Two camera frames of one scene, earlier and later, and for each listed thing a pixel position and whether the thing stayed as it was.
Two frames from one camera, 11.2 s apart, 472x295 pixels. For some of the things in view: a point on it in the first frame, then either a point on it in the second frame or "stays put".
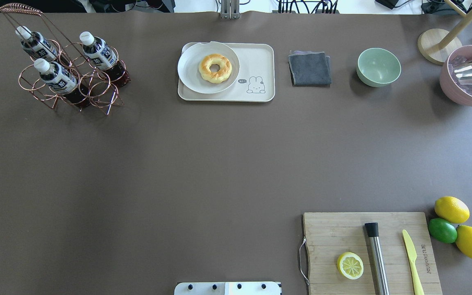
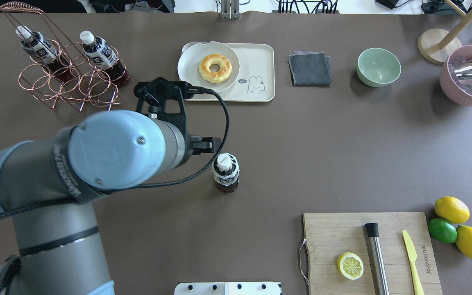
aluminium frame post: [230, 9] stays put
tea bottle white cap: [63, 80] to [224, 162]
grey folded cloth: [310, 69] stays put
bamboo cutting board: [328, 235] stays put
